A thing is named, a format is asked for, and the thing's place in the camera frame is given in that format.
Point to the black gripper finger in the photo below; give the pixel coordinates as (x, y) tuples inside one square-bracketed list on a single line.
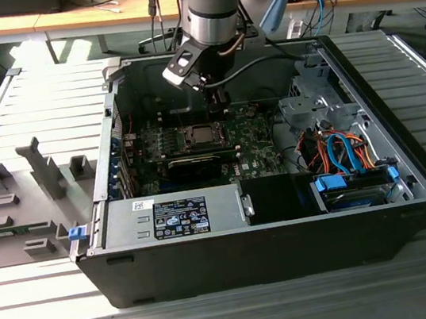
[(212, 101), (223, 99)]

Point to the CPU with silver top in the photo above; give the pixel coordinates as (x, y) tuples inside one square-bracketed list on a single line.
[(205, 133)]

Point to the CPU socket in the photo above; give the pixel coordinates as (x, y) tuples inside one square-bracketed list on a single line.
[(183, 140)]

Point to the round coin cell battery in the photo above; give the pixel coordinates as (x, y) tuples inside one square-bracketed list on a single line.
[(251, 112)]

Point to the green motherboard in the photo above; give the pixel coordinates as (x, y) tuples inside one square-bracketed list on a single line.
[(260, 152)]

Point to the office chair base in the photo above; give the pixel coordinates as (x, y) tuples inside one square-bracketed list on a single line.
[(143, 49)]

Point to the black graphics card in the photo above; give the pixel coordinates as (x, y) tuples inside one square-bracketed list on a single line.
[(194, 170)]

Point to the pale blue teach pendant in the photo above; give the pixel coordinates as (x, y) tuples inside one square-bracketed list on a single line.
[(275, 10)]

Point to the silver metal drive cage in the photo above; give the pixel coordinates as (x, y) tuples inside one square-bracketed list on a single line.
[(309, 107)]

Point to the hard disk in blue carrier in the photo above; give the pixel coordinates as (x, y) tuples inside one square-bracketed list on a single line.
[(333, 183)]

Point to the silver power supply unit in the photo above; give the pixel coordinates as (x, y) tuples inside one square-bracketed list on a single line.
[(126, 220)]

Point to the black PC case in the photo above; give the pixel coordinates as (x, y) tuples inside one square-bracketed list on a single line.
[(252, 258)]

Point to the blue case latch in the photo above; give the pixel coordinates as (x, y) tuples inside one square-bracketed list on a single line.
[(77, 234)]

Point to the grey parts rack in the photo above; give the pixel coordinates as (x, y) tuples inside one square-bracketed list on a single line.
[(26, 223)]

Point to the green RAM stick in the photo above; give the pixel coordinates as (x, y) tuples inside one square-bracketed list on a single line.
[(15, 232)]

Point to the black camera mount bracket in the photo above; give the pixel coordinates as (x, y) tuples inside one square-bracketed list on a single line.
[(194, 56)]

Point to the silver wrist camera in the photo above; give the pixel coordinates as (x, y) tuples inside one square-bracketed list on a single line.
[(179, 80)]

